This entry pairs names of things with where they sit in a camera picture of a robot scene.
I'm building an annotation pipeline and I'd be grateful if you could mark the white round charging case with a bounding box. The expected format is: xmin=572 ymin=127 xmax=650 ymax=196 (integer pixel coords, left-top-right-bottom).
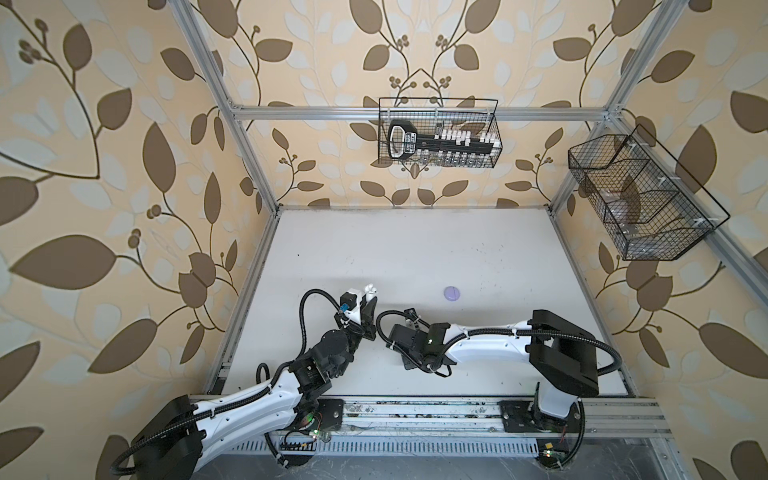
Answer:
xmin=364 ymin=284 xmax=378 ymax=301

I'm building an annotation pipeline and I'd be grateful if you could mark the purple round charging case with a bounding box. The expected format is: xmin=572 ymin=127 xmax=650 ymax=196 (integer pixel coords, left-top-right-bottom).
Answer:
xmin=443 ymin=286 xmax=461 ymax=302

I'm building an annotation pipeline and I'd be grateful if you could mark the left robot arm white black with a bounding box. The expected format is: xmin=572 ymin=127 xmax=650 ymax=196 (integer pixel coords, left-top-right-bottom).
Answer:
xmin=109 ymin=285 xmax=377 ymax=479

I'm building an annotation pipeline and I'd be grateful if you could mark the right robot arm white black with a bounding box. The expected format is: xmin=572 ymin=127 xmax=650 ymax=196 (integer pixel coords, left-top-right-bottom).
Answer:
xmin=375 ymin=309 xmax=623 ymax=421

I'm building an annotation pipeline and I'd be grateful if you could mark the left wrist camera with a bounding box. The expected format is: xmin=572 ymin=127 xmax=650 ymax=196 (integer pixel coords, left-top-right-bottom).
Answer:
xmin=338 ymin=289 xmax=365 ymax=326

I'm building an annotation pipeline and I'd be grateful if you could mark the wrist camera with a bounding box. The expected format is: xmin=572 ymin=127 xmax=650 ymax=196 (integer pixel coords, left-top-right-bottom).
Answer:
xmin=403 ymin=308 xmax=419 ymax=324
xmin=338 ymin=289 xmax=365 ymax=326

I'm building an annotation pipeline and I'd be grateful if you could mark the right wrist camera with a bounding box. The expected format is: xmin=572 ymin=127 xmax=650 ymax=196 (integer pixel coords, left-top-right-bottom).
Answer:
xmin=403 ymin=308 xmax=419 ymax=324

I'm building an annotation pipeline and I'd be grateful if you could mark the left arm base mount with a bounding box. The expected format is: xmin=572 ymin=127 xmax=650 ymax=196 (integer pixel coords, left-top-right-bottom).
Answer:
xmin=263 ymin=397 xmax=346 ymax=433

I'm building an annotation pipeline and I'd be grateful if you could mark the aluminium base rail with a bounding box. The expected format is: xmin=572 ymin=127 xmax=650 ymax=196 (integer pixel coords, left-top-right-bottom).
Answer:
xmin=175 ymin=394 xmax=673 ymax=439

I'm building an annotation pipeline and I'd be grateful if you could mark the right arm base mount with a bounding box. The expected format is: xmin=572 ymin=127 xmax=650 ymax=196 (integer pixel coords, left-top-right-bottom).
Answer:
xmin=498 ymin=400 xmax=585 ymax=435

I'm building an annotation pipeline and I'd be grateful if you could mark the black tool rack with handle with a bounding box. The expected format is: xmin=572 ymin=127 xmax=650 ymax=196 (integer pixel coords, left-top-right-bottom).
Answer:
xmin=385 ymin=120 xmax=502 ymax=160

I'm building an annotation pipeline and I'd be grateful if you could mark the back wire basket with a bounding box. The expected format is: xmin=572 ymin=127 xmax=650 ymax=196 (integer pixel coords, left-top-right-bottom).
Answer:
xmin=377 ymin=96 xmax=503 ymax=169

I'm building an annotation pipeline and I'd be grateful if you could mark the wire basket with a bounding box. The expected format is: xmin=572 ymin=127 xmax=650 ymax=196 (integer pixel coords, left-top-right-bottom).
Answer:
xmin=377 ymin=96 xmax=503 ymax=169
xmin=568 ymin=124 xmax=731 ymax=261

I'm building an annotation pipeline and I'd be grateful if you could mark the right wire basket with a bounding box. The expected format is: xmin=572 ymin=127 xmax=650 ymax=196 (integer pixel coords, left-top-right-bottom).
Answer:
xmin=568 ymin=124 xmax=731 ymax=261

